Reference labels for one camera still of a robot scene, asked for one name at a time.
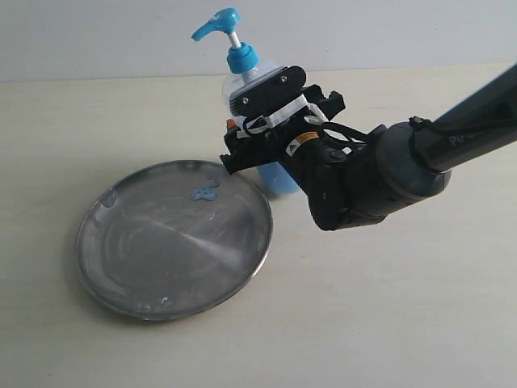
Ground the blue pump soap bottle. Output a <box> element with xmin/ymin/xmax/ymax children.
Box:
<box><xmin>191</xmin><ymin>7</ymin><xmax>299</xmax><ymax>195</ymax></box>

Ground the round steel plate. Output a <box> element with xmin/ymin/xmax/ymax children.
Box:
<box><xmin>75</xmin><ymin>160</ymin><xmax>273</xmax><ymax>322</ymax></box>

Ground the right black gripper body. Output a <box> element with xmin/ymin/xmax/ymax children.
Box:
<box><xmin>220</xmin><ymin>85</ymin><xmax>346</xmax><ymax>174</ymax></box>

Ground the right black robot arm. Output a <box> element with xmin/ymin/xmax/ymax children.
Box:
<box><xmin>221</xmin><ymin>65</ymin><xmax>516</xmax><ymax>231</ymax></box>

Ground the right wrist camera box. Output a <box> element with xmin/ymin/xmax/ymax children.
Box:
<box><xmin>229</xmin><ymin>65</ymin><xmax>307</xmax><ymax>118</ymax></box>

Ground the blue soap blob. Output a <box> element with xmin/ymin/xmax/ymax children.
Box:
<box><xmin>189</xmin><ymin>175</ymin><xmax>220</xmax><ymax>201</ymax></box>

